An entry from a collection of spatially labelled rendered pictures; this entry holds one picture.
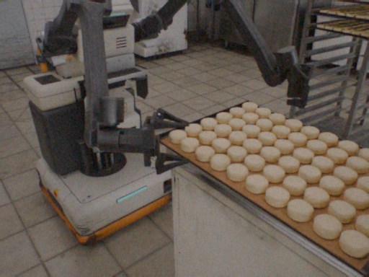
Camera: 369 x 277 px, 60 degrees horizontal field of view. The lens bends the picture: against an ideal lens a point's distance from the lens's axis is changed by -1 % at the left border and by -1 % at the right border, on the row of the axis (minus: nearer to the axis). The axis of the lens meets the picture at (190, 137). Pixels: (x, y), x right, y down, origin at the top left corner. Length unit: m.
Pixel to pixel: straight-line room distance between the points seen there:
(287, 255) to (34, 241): 1.53
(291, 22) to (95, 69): 3.98
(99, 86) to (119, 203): 1.02
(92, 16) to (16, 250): 1.44
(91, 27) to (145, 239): 1.28
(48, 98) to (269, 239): 1.28
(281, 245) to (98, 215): 1.14
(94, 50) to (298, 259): 0.68
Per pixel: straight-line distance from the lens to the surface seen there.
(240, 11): 1.22
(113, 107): 0.73
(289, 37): 4.69
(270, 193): 0.71
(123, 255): 1.82
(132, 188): 1.79
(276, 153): 0.85
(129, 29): 1.52
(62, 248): 1.94
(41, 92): 1.71
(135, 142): 0.72
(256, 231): 0.80
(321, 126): 2.84
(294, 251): 0.76
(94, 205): 1.72
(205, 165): 0.81
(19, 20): 5.15
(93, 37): 0.88
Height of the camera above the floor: 1.36
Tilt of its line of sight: 29 degrees down
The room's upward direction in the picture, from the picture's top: straight up
